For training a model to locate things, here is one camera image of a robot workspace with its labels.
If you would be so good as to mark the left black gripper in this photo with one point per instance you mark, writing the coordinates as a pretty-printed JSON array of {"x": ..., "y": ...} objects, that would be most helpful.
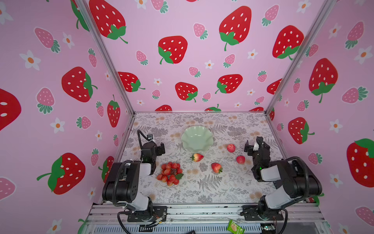
[{"x": 158, "y": 149}]

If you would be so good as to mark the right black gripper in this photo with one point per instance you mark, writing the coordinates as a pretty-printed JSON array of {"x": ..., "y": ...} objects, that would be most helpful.
[{"x": 252, "y": 147}]

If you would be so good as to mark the pale red fake strawberry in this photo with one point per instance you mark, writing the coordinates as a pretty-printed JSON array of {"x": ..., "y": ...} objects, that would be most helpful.
[{"x": 197, "y": 157}]

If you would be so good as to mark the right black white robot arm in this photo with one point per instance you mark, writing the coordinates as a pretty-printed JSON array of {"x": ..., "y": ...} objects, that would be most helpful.
[{"x": 294, "y": 180}]

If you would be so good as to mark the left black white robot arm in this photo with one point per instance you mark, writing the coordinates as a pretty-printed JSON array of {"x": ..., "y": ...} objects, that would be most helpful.
[{"x": 122, "y": 184}]

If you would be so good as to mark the light green scalloped fruit bowl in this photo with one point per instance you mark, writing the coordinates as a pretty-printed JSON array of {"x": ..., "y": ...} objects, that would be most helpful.
[{"x": 197, "y": 139}]

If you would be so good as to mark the floral patterned table mat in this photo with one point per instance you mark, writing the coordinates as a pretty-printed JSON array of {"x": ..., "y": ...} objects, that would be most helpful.
[{"x": 235, "y": 184}]

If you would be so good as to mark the green snack packet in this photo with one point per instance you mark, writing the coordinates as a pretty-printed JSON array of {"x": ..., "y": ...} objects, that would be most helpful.
[{"x": 234, "y": 228}]

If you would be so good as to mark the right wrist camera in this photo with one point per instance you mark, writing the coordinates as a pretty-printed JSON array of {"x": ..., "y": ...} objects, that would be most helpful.
[{"x": 256, "y": 147}]

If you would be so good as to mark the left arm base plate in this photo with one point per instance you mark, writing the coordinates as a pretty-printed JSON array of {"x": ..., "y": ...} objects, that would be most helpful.
[{"x": 149, "y": 215}]

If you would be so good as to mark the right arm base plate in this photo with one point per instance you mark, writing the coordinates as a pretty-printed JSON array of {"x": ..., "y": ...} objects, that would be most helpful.
[{"x": 256, "y": 213}]

